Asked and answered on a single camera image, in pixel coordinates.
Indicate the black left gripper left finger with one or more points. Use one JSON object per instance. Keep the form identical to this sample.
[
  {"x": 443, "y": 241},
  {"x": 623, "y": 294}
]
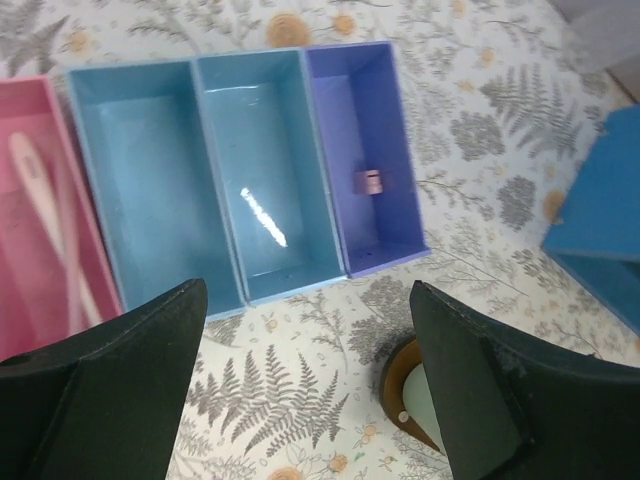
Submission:
[{"x": 105, "y": 403}]

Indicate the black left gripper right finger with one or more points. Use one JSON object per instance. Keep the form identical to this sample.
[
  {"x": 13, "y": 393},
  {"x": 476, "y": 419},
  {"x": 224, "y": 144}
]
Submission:
[{"x": 510, "y": 405}]

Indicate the pink white toothbrush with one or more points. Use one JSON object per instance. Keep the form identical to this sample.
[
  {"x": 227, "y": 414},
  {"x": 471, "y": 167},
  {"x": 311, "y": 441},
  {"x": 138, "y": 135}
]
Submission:
[{"x": 30, "y": 167}]

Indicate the green plastic cup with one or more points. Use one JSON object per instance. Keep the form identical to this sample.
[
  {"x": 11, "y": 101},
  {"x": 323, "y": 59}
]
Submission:
[{"x": 419, "y": 406}]

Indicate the oval wooden tray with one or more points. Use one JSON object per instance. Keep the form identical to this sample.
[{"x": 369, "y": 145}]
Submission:
[{"x": 403, "y": 360}]

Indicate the pink drawer box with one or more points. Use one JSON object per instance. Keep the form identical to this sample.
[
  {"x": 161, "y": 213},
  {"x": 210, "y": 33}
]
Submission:
[{"x": 55, "y": 277}]

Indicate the blue wooden shelf unit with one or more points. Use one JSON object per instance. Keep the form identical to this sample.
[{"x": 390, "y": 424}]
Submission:
[{"x": 597, "y": 242}]

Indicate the small pink clip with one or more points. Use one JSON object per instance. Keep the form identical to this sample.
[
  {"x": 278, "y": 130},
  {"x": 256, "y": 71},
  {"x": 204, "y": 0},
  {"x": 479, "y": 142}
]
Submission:
[{"x": 368, "y": 182}]

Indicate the purple drawer box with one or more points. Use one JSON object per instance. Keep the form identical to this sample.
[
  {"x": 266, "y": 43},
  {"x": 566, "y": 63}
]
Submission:
[{"x": 361, "y": 122}]

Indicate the light blue drawer box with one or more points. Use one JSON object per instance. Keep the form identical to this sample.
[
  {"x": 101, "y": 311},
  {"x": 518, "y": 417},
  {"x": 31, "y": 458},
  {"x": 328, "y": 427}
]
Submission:
[{"x": 268, "y": 161}]

